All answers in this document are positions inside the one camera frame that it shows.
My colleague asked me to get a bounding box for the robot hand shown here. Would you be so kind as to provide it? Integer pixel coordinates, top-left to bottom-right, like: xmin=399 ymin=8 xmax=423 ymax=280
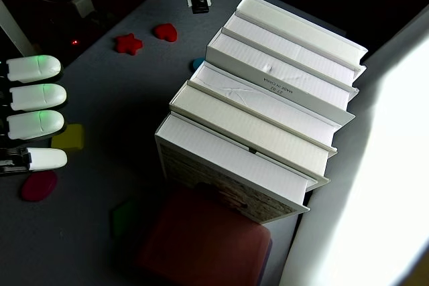
xmin=0 ymin=54 xmax=68 ymax=177

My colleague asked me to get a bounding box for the Fashion India photo-cover book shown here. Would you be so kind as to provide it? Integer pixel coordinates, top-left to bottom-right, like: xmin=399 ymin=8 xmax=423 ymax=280
xmin=189 ymin=62 xmax=357 ymax=135

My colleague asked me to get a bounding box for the yellow square block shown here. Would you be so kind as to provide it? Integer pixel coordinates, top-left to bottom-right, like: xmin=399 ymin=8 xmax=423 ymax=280
xmin=50 ymin=123 xmax=84 ymax=152

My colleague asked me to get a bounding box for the magenta oval block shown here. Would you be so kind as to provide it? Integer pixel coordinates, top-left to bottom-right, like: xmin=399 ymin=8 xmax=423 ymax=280
xmin=21 ymin=169 xmax=58 ymax=202

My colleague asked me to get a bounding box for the small white box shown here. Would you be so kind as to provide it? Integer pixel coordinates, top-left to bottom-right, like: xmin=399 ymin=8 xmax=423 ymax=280
xmin=69 ymin=0 xmax=95 ymax=19

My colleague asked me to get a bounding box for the red star block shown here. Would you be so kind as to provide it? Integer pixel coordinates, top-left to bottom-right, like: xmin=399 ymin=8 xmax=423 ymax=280
xmin=115 ymin=33 xmax=144 ymax=56

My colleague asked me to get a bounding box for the red heart block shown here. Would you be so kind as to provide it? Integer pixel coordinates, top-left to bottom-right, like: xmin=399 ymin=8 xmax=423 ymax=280
xmin=154 ymin=23 xmax=178 ymax=42

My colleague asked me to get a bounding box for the green square block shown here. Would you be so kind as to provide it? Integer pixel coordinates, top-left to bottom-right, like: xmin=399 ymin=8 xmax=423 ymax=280
xmin=111 ymin=198 xmax=141 ymax=245

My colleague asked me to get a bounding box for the white book Made-in-China print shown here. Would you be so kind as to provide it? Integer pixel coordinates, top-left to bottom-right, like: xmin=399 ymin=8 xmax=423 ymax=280
xmin=205 ymin=27 xmax=360 ymax=112

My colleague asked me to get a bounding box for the book with black-white spine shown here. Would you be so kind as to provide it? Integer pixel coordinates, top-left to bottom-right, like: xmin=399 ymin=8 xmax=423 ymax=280
xmin=154 ymin=113 xmax=332 ymax=226

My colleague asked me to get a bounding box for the white book Chinese-character spine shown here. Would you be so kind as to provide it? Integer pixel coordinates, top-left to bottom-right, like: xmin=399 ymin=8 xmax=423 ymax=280
xmin=168 ymin=80 xmax=339 ymax=180

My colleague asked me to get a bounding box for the red hardcover book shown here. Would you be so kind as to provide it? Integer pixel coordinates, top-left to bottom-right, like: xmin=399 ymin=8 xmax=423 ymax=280
xmin=133 ymin=184 xmax=274 ymax=286

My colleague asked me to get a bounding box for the plain white book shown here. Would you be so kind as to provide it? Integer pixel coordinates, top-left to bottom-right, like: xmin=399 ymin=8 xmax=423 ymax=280
xmin=222 ymin=13 xmax=368 ymax=83

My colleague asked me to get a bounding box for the white book faint spine text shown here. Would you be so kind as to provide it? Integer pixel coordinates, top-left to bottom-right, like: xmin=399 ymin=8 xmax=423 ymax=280
xmin=235 ymin=0 xmax=369 ymax=68

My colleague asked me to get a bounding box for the white frame post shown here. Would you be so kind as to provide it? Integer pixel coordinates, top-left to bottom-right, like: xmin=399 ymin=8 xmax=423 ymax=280
xmin=0 ymin=0 xmax=35 ymax=58

